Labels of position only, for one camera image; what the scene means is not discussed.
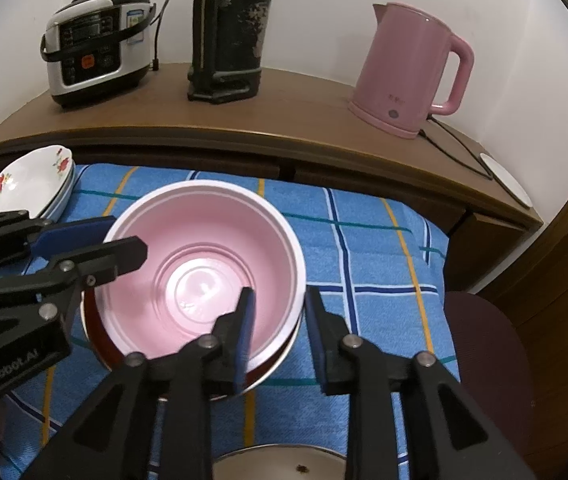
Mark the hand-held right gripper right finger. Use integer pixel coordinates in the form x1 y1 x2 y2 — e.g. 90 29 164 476
305 286 535 480

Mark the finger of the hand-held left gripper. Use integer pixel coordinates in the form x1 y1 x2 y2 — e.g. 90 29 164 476
0 236 148 321
0 210 116 282

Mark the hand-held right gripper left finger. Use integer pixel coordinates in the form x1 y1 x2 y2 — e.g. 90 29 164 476
21 287 257 480

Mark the pink floral white plate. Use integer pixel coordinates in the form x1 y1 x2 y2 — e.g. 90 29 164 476
39 160 77 222

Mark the red floral white plate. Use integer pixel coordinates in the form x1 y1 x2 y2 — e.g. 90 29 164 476
0 144 75 218

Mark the pink plastic bowl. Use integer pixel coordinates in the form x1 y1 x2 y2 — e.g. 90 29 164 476
100 180 307 363

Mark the blue plaid cloth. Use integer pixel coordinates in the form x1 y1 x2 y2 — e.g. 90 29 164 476
0 162 460 480

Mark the white electric rice cooker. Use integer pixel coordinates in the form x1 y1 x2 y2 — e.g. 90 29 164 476
40 0 157 108

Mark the maroon round stool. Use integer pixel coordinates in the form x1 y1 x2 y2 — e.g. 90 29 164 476
441 290 535 461

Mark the brown wooden cabinet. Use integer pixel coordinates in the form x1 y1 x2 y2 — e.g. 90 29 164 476
0 62 545 271

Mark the black thermos flask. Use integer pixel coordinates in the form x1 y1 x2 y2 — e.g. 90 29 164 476
186 0 285 105

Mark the white round coaster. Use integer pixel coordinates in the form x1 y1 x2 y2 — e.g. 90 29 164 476
479 152 535 209

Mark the pink electric kettle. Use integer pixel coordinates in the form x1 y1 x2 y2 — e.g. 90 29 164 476
348 2 476 140

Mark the black rice cooker cord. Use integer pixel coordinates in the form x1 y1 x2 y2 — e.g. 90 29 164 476
151 0 171 72

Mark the black kettle cable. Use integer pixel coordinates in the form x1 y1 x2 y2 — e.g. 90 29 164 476
416 115 495 181

